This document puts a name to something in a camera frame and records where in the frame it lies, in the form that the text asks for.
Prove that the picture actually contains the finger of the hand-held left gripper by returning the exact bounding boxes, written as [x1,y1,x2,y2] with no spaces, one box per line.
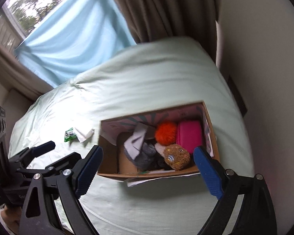
[8,141,56,170]
[26,152,82,177]

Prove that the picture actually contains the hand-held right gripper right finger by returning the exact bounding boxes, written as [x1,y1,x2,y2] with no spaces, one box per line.
[193,146,278,235]

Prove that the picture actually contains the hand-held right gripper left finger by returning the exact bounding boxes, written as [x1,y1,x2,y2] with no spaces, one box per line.
[19,145,104,235]

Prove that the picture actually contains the patterned cardboard box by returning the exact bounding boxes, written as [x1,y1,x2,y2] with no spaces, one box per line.
[97,100,221,187]

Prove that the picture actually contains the brown speckled plush ball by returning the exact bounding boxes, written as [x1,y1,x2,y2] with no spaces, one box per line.
[163,144,191,171]

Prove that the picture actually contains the pink zip pouch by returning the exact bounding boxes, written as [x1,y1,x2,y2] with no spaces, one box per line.
[176,120,203,156]

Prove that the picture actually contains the small black soft item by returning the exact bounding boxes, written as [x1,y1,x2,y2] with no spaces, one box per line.
[156,152,172,171]

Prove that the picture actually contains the grey cloth with zigzag edge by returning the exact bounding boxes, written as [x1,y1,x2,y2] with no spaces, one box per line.
[124,124,149,161]

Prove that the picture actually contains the orange fluffy pompom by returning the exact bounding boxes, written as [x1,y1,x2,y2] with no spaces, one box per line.
[155,121,178,146]

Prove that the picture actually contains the grey-blue fluffy plush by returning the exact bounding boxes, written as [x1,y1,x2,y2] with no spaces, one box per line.
[132,142,158,170]

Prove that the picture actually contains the green packet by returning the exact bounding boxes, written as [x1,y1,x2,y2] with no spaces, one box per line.
[64,128,76,143]

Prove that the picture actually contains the white headboard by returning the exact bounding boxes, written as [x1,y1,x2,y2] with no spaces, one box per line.
[2,88,38,119]

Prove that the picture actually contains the brown curtain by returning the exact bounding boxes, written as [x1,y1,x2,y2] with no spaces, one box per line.
[102,0,221,63]
[0,36,55,101]

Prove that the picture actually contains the bed with pale green sheet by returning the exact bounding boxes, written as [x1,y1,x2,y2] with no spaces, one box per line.
[8,36,256,235]

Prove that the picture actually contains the light blue hanging cloth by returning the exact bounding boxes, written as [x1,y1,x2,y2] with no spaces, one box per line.
[13,0,138,89]

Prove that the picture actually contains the white framed window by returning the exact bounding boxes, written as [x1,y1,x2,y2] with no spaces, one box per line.
[0,0,89,47]

